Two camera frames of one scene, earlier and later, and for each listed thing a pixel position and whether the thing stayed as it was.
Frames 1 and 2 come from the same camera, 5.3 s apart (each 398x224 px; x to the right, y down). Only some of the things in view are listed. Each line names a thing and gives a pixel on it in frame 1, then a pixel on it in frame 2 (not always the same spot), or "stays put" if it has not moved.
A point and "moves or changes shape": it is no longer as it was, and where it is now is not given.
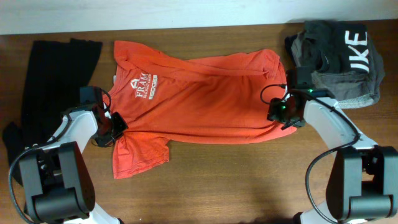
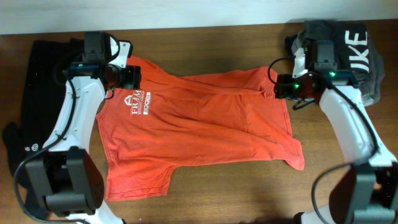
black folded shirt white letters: [328, 46] stays put
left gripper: [122, 124] to [132, 76]
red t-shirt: [195, 99] moves or changes shape
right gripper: [273, 112] to [282, 89]
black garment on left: [58, 69] stays put
